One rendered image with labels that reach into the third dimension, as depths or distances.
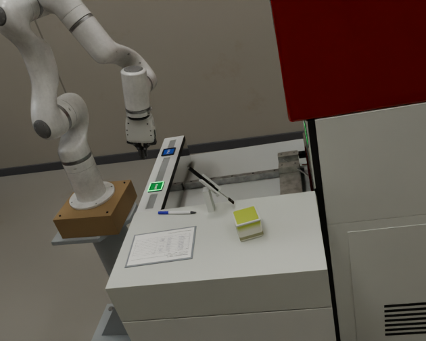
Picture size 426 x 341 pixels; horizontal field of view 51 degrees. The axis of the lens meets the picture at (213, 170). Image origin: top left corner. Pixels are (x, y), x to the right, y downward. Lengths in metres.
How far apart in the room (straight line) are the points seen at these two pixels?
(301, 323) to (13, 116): 3.49
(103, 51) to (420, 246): 1.23
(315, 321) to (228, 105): 2.52
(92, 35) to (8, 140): 3.14
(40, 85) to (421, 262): 1.46
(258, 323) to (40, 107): 1.02
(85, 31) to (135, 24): 2.08
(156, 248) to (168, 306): 0.18
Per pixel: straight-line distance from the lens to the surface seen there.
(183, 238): 1.40
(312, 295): 1.28
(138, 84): 1.47
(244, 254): 1.29
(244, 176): 1.83
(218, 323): 1.39
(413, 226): 1.63
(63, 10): 1.50
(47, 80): 1.66
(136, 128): 1.55
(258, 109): 3.61
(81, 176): 1.79
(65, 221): 1.83
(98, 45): 1.48
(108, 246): 1.95
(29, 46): 1.62
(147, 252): 1.40
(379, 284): 1.79
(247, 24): 3.38
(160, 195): 1.64
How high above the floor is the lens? 1.83
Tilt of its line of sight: 31 degrees down
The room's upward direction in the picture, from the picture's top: 15 degrees counter-clockwise
